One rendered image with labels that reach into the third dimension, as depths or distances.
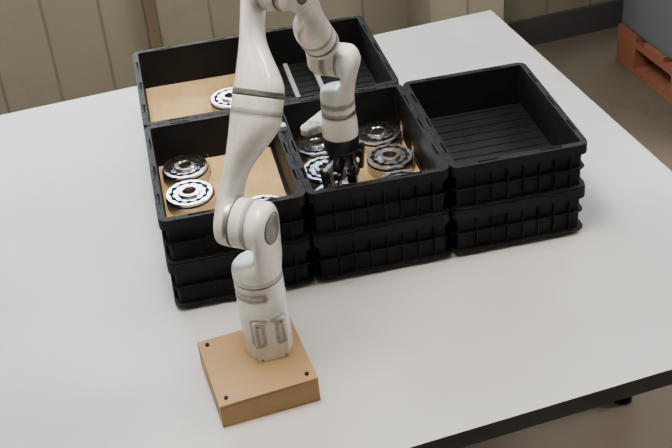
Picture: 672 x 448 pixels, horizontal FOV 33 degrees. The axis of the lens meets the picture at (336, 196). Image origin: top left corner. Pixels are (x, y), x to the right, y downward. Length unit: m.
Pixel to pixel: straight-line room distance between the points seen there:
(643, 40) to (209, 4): 1.68
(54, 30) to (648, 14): 2.21
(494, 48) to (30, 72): 1.83
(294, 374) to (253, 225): 0.32
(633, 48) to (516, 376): 2.66
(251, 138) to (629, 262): 0.91
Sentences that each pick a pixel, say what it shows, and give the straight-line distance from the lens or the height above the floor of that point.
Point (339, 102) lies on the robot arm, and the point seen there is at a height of 1.08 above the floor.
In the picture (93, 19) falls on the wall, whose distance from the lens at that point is 4.33.
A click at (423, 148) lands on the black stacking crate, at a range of 2.50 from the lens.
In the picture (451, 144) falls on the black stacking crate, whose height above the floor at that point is 0.83.
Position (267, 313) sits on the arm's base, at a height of 0.87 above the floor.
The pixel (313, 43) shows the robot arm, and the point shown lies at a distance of 2.16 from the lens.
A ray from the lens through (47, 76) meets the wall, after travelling 4.40.
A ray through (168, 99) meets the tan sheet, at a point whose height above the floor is 0.83.
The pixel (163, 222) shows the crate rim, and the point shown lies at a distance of 2.29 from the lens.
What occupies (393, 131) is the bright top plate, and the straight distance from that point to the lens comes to 2.63.
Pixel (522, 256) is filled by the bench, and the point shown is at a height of 0.70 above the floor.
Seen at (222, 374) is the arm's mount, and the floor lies 0.75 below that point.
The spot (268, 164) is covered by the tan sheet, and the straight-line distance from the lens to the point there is 2.61.
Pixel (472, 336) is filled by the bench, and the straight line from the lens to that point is 2.29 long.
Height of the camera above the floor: 2.19
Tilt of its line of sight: 33 degrees down
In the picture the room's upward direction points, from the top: 5 degrees counter-clockwise
